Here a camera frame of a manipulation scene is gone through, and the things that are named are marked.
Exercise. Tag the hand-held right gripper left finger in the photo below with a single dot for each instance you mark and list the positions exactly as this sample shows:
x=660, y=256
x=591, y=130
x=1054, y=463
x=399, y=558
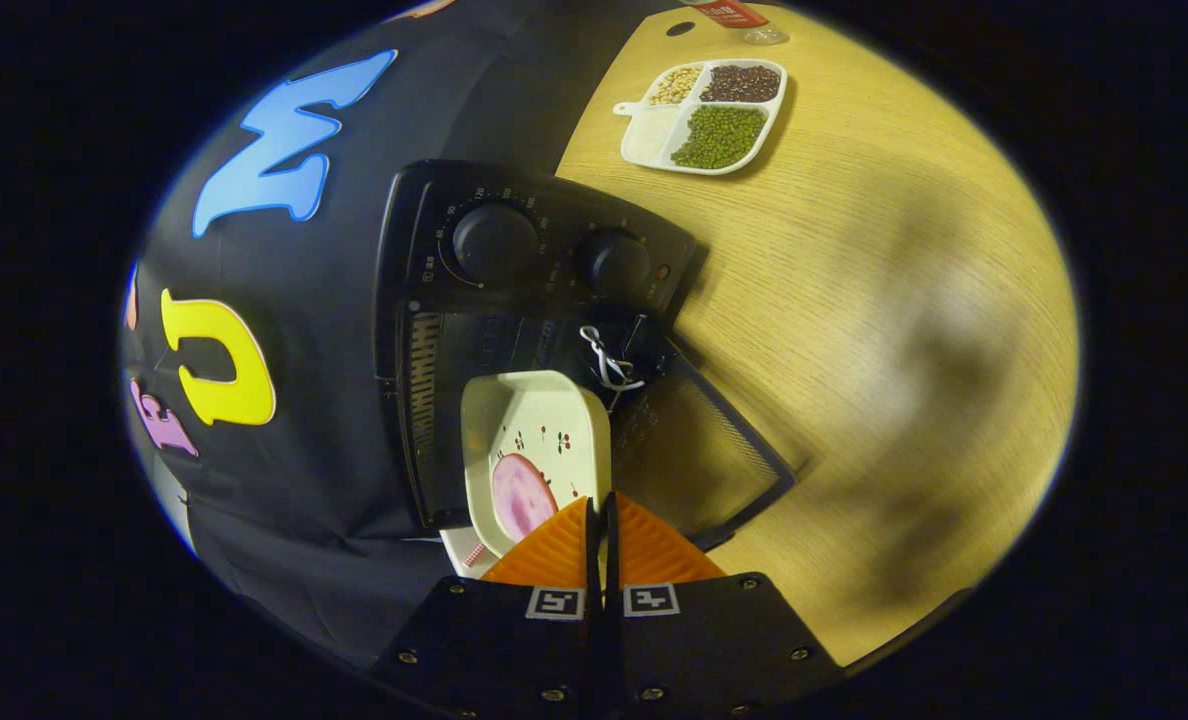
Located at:
x=514, y=640

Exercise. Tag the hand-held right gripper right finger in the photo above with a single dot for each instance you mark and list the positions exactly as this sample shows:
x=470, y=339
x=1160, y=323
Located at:
x=694, y=640

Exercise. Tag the pink ham slice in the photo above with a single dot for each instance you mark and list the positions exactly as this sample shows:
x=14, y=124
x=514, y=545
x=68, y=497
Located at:
x=522, y=497

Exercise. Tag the black electric oven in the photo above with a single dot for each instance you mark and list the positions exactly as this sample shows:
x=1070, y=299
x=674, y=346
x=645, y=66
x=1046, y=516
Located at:
x=494, y=240

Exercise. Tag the red white striped straw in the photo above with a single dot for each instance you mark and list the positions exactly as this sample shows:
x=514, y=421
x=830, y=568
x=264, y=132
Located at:
x=474, y=555

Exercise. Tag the black backdrop cloth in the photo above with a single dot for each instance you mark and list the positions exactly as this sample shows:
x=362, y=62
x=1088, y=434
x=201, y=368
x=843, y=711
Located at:
x=314, y=520

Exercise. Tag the pile of green mung beans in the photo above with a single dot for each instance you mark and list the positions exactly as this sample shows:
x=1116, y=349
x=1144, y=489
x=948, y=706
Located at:
x=719, y=137

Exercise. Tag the white divided dish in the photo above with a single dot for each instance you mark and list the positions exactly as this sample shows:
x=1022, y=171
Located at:
x=654, y=135

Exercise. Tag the pile of pale soybeans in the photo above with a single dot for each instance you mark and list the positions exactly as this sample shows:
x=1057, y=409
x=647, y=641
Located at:
x=676, y=86

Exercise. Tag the pile of dark red beans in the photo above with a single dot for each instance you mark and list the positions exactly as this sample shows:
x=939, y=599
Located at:
x=741, y=84

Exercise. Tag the clear plastic water bottle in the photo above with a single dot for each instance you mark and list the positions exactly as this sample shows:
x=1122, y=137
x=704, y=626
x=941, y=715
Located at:
x=734, y=15

